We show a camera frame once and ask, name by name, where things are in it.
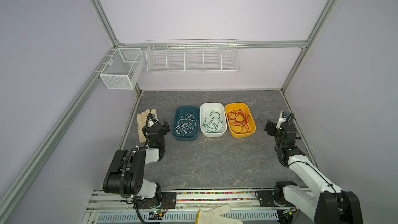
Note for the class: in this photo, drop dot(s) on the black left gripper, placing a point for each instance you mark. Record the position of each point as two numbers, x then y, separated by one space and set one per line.
146 132

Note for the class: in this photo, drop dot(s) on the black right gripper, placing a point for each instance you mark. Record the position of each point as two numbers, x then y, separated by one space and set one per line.
272 127

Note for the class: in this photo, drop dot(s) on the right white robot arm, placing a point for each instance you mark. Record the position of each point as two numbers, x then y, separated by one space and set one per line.
328 203

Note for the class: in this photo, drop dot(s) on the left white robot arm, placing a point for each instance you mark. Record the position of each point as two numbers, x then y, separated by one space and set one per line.
125 176

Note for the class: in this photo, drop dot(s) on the cream fabric glove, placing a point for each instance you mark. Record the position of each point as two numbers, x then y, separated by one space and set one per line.
141 123

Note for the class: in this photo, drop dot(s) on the yellow plastic bin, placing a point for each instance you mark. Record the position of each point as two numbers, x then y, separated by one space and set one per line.
240 120

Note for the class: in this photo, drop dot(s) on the teal plastic bin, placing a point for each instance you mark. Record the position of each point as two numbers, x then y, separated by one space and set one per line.
186 123

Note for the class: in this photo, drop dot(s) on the white plastic bin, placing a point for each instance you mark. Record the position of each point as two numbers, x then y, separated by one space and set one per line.
213 121

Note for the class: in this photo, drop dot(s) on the white work glove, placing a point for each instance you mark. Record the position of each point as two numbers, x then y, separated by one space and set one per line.
215 216

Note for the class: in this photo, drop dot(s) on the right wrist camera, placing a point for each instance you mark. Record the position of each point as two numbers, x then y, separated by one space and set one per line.
282 118

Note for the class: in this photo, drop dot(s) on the white wire mesh box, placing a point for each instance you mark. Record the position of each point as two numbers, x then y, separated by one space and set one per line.
123 69

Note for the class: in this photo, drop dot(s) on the colourful bead strip rail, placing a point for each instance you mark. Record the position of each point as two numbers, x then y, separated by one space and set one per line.
216 195

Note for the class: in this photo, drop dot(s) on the white wire wall shelf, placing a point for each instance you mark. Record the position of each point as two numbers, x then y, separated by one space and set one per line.
193 56

